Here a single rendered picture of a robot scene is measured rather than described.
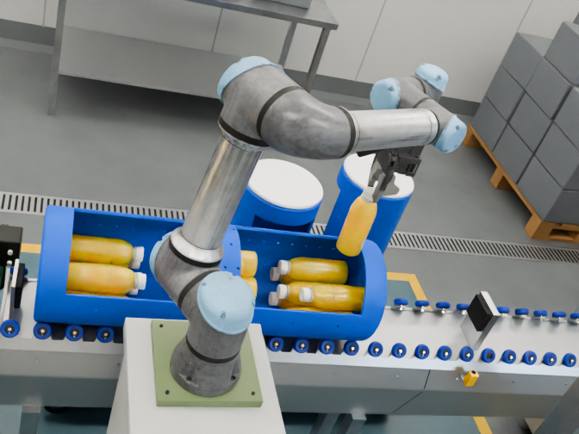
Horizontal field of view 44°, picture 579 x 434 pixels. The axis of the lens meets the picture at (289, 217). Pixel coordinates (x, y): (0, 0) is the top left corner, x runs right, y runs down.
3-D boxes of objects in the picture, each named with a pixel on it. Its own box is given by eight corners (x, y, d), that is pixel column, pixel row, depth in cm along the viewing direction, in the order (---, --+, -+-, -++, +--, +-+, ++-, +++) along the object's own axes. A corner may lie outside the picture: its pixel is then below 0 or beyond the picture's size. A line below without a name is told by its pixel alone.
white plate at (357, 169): (411, 164, 281) (410, 167, 281) (345, 145, 278) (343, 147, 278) (416, 204, 258) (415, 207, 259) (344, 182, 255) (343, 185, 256)
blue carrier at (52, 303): (362, 362, 199) (399, 288, 183) (29, 346, 171) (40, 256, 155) (337, 292, 221) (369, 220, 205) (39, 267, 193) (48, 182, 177)
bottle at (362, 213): (357, 243, 195) (379, 188, 184) (362, 260, 189) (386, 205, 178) (332, 239, 193) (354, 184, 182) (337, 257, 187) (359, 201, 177)
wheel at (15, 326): (21, 320, 172) (21, 319, 174) (0, 319, 171) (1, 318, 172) (18, 338, 172) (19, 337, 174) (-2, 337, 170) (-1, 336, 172)
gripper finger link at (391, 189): (395, 210, 178) (407, 177, 174) (373, 207, 176) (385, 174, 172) (390, 204, 181) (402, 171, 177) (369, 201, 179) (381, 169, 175)
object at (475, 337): (477, 350, 221) (500, 315, 212) (466, 349, 220) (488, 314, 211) (465, 325, 229) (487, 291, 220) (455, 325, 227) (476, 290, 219)
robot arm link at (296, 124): (314, 124, 114) (480, 115, 147) (274, 89, 120) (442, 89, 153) (289, 183, 120) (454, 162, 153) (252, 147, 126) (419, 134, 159)
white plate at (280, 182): (229, 167, 242) (228, 170, 243) (283, 214, 229) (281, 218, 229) (286, 152, 261) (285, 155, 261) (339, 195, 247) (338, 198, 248)
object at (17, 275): (18, 323, 179) (21, 287, 172) (8, 322, 178) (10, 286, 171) (22, 294, 186) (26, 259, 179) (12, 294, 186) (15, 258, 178)
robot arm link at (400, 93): (410, 98, 148) (442, 94, 155) (374, 71, 154) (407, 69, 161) (395, 130, 152) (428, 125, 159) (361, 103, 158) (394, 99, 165)
